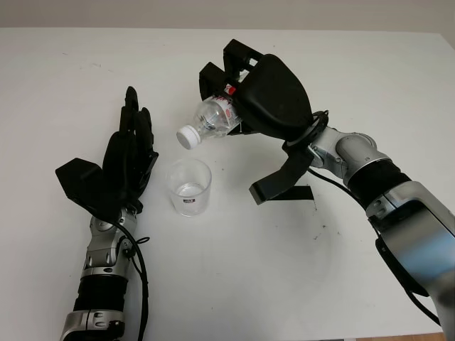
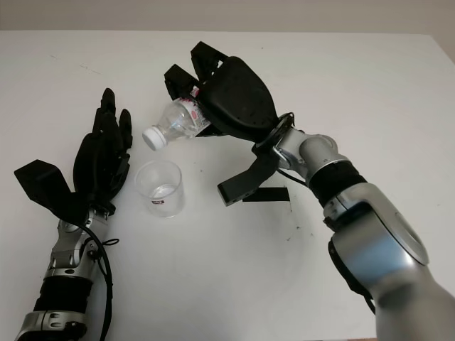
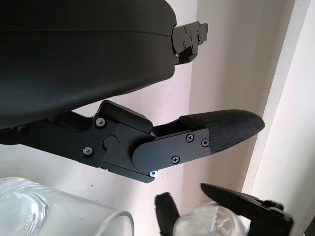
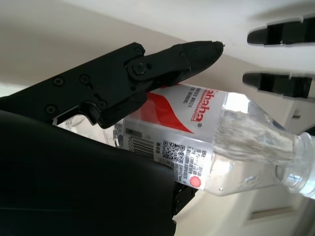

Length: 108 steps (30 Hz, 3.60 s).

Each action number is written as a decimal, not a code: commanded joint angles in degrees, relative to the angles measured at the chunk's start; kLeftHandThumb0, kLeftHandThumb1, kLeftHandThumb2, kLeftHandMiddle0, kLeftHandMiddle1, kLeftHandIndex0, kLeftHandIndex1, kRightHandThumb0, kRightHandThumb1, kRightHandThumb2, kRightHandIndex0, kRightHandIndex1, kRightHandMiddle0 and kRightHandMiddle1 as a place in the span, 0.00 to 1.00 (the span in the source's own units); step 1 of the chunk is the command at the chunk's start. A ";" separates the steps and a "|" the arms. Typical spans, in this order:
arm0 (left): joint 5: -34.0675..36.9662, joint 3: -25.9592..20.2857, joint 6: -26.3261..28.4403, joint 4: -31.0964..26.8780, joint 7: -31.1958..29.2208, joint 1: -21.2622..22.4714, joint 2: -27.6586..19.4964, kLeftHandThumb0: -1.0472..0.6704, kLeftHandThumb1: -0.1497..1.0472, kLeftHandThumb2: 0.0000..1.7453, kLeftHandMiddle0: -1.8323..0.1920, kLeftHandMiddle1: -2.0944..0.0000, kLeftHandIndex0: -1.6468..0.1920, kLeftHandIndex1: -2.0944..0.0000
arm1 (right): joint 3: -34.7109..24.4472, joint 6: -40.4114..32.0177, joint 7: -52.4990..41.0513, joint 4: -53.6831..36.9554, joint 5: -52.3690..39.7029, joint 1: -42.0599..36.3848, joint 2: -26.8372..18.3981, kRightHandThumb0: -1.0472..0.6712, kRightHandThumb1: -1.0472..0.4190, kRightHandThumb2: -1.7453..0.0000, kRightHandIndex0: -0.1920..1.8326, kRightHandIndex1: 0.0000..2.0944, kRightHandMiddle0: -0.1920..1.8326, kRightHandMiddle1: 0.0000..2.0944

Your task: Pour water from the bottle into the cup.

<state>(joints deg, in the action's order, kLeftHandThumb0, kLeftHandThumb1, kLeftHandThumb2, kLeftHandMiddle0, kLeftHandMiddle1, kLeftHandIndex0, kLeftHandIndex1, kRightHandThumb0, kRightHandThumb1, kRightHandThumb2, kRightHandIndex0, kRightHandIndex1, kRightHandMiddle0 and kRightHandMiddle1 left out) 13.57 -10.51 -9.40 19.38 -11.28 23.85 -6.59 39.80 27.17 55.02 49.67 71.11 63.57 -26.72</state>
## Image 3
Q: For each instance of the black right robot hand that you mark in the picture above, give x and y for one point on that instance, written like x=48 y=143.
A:
x=258 y=209

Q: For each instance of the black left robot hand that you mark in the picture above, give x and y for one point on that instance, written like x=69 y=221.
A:
x=73 y=61

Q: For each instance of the clear red-label water bottle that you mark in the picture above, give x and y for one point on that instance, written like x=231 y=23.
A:
x=209 y=221

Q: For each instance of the clear glass cup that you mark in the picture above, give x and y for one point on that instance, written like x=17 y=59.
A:
x=49 y=211

